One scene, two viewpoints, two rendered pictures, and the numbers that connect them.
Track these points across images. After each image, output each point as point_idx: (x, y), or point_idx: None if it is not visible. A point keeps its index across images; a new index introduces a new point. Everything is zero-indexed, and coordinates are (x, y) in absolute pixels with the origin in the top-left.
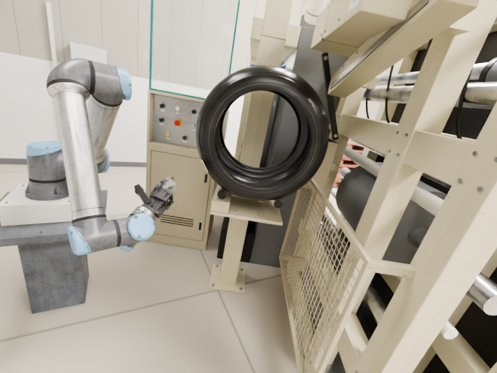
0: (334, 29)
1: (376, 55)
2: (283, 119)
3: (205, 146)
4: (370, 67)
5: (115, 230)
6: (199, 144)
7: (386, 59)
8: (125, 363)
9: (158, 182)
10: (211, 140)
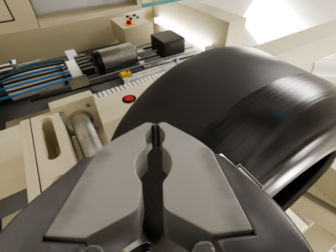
0: (331, 167)
1: (323, 212)
2: None
3: (291, 169)
4: (297, 202)
5: None
6: (285, 143)
7: (315, 215)
8: None
9: (296, 226)
10: (301, 170)
